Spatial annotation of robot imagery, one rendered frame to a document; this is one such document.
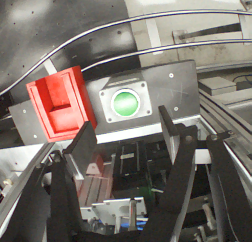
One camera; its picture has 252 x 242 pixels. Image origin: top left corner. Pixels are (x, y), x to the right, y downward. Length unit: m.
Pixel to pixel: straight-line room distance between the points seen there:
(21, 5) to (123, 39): 0.50
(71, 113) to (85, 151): 0.22
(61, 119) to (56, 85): 0.08
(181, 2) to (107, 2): 0.87
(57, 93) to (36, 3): 0.46
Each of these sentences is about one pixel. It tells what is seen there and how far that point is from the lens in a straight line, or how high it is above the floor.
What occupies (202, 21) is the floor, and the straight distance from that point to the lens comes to 1.43.
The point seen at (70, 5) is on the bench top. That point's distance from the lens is 0.67.
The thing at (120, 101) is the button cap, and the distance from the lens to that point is 0.25.
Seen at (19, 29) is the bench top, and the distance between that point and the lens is 0.78.
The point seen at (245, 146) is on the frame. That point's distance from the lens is 0.32.
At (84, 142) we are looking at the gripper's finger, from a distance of 0.17.
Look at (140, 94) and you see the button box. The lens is 0.26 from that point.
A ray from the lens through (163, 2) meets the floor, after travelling 1.37.
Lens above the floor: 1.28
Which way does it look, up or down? 68 degrees down
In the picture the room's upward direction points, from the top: 174 degrees counter-clockwise
